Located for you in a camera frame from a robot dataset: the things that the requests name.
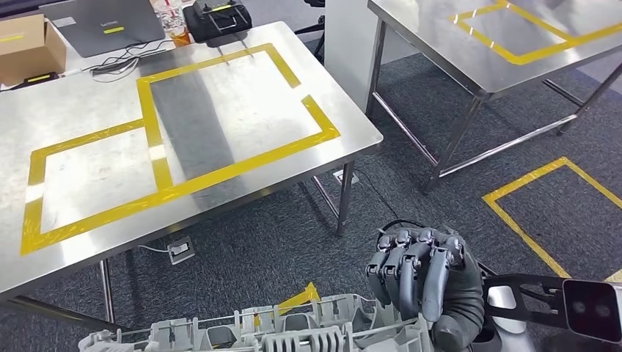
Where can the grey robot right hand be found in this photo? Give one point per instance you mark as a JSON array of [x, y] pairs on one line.
[[457, 296]]

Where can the silver plastic wheel hubcap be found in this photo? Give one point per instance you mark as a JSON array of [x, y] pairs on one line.
[[311, 340]]

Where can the stainless steel workbench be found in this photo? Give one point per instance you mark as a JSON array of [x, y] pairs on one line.
[[243, 107]]

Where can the yellow tape on workbench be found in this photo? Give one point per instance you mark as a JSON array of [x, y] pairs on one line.
[[151, 121]]

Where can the yellow floor tape outline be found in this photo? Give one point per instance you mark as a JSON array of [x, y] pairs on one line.
[[525, 180]]

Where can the yellow floor tape piece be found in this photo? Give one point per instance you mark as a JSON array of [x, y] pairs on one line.
[[301, 297]]

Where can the floor power outlet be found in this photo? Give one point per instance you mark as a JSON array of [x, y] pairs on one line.
[[346, 177], [181, 250]]

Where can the yellow tape on table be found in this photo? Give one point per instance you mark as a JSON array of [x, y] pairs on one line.
[[522, 59]]

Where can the stainless steel table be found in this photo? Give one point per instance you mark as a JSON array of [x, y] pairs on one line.
[[437, 44]]

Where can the white cabinet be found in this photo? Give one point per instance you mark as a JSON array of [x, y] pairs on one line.
[[345, 48]]

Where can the black office chair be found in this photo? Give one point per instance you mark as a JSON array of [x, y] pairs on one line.
[[320, 24]]

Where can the black remote controller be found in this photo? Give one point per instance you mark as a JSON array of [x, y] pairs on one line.
[[218, 22]]

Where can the plastic drink cup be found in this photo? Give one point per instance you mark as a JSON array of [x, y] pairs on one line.
[[172, 19]]

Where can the white desk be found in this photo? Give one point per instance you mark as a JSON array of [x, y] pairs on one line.
[[80, 63]]

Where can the grey laptop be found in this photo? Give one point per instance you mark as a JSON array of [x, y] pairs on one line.
[[97, 29]]

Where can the black device yellow label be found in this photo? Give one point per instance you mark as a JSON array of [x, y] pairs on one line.
[[39, 77]]

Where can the brown cardboard box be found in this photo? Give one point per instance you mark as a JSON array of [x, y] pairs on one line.
[[24, 53]]

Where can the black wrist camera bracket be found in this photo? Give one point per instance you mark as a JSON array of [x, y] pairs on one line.
[[505, 279]]

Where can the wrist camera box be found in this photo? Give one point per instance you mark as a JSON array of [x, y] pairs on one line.
[[590, 308]]

